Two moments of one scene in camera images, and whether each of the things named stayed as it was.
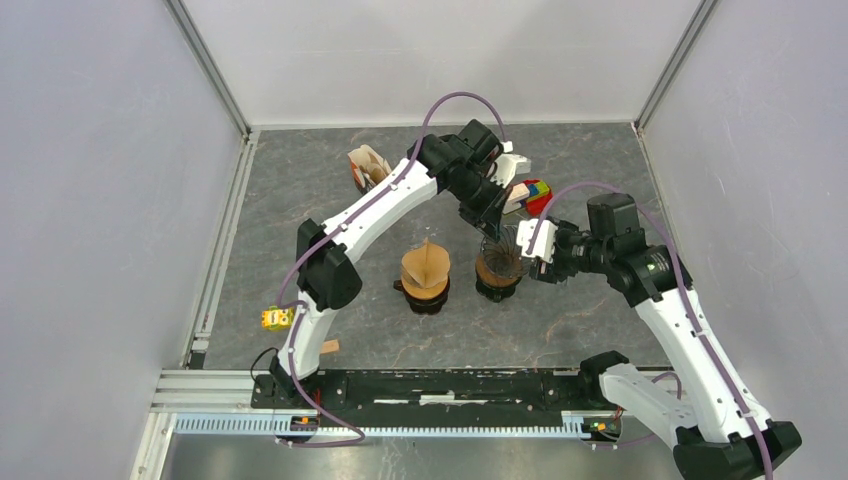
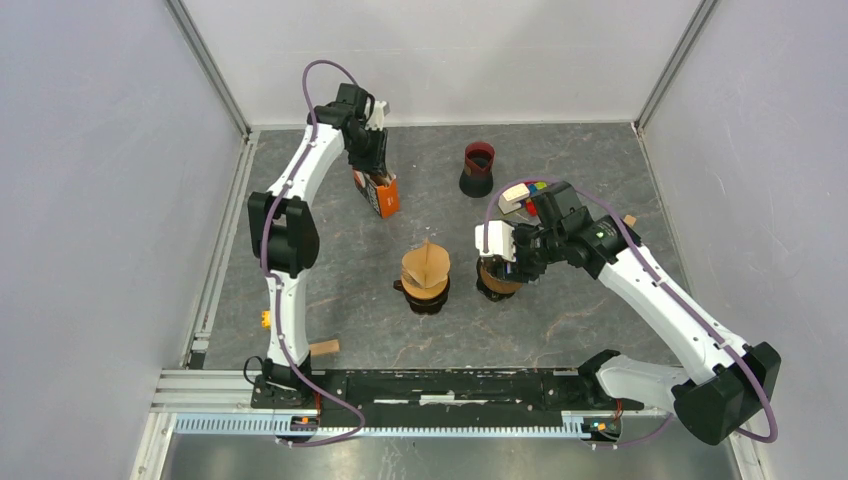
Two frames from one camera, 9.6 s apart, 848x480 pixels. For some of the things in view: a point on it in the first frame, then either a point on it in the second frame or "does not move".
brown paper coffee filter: x=426 y=266 does not move
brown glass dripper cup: x=424 y=306 does not move
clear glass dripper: x=425 y=293 does not move
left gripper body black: x=481 y=198 → x=366 y=154
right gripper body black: x=573 y=253 → x=533 y=252
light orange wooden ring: x=424 y=293 does not move
